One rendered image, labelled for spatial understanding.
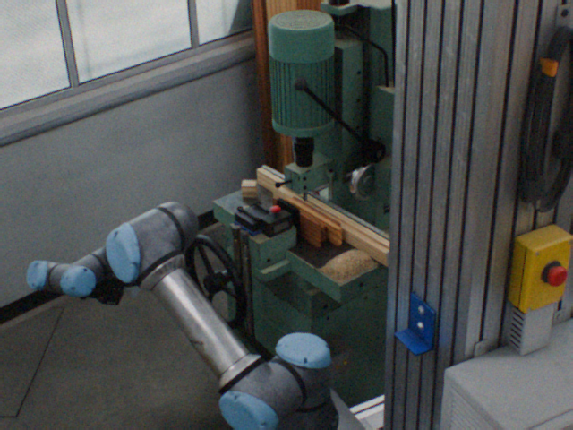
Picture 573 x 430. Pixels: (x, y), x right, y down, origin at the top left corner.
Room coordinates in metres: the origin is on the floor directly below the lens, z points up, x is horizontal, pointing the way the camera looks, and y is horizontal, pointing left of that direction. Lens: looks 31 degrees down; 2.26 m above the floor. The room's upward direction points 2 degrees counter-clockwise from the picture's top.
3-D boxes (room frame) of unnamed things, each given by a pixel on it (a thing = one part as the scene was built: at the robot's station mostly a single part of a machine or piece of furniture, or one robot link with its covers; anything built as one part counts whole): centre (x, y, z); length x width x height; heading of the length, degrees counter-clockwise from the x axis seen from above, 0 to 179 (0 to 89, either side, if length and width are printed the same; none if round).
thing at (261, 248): (2.11, 0.07, 0.92); 0.15 x 0.13 x 0.09; 38
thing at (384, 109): (2.27, -0.32, 1.23); 0.09 x 0.08 x 0.15; 128
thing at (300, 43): (2.26, -0.06, 1.35); 0.18 x 0.18 x 0.31
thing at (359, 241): (2.16, -0.14, 0.92); 0.55 x 0.02 x 0.04; 38
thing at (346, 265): (1.98, -0.17, 0.92); 0.14 x 0.09 x 0.04; 128
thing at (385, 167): (2.25, -0.30, 1.02); 0.09 x 0.07 x 0.12; 38
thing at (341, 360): (1.97, -0.10, 0.58); 0.12 x 0.08 x 0.08; 128
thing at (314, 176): (2.27, -0.07, 1.03); 0.14 x 0.07 x 0.09; 128
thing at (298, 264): (2.16, 0.00, 0.87); 0.61 x 0.30 x 0.06; 38
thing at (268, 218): (2.10, 0.07, 0.99); 0.13 x 0.11 x 0.06; 38
